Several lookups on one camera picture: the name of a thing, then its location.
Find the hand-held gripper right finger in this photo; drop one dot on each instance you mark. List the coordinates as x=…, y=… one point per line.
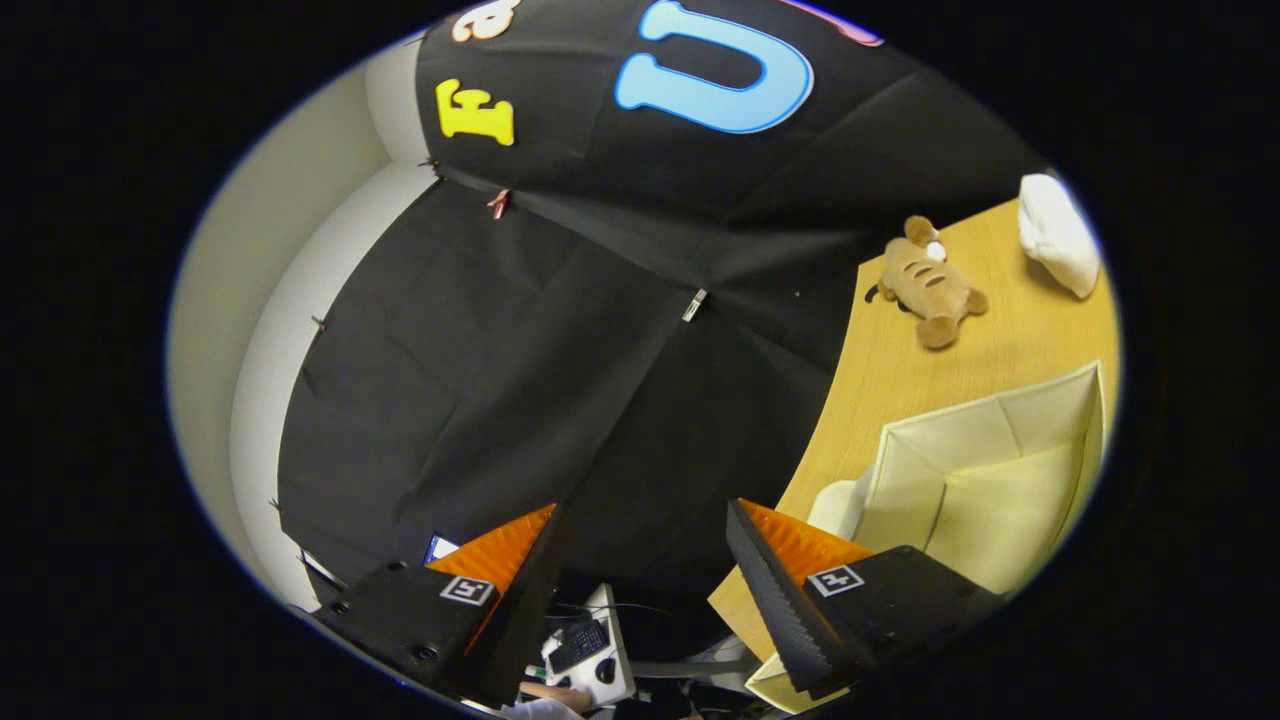
x=780, y=610

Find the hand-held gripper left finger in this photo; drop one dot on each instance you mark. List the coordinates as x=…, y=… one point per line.
x=525, y=620

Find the grey fabric storage box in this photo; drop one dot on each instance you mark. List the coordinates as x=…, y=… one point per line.
x=1000, y=500

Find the black keyboard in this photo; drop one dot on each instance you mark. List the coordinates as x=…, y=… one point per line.
x=580, y=645

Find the black computer mouse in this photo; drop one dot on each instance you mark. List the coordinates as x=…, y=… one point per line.
x=606, y=670

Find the white desk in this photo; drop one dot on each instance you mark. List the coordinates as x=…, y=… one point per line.
x=622, y=650

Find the computer monitor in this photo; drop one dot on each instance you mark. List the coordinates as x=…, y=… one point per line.
x=440, y=548

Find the black backdrop cloth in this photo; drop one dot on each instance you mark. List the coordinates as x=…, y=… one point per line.
x=500, y=400

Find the silver clip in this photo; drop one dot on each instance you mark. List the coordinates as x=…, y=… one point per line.
x=694, y=305

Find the brown plush toy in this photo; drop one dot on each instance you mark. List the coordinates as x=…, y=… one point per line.
x=930, y=290

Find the copper clip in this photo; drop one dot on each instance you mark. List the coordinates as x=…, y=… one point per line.
x=498, y=204

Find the white plush toy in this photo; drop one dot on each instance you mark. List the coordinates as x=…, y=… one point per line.
x=1055, y=235

